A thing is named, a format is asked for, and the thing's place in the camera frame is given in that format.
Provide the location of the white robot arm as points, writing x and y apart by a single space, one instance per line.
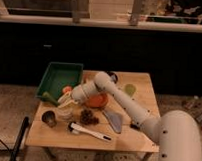
176 132

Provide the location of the wooden table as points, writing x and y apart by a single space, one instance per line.
130 140

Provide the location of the green plastic bin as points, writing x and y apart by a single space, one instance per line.
57 76

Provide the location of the green cup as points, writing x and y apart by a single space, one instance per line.
129 89

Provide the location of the bunch of dark grapes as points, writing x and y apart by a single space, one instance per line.
87 118

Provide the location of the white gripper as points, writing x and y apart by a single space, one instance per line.
79 93

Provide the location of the white handled brush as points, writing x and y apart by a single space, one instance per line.
74 126

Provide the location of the green vegetable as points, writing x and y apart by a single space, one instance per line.
48 97

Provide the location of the dark metal cup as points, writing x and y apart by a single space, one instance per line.
49 118

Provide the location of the orange pepper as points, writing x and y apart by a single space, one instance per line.
66 89

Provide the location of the black pole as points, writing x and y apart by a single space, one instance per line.
24 125

